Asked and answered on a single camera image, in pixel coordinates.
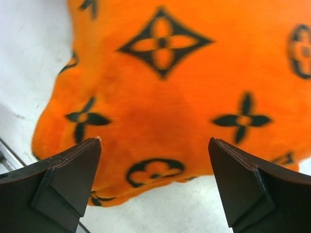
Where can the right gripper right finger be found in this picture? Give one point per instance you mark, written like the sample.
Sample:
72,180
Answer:
259,196

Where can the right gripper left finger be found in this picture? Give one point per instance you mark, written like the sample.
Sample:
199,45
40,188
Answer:
51,195

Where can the orange patterned pillowcase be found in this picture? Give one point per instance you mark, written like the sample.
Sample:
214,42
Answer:
155,80

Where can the aluminium front rail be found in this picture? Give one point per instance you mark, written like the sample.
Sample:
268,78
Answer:
9,161

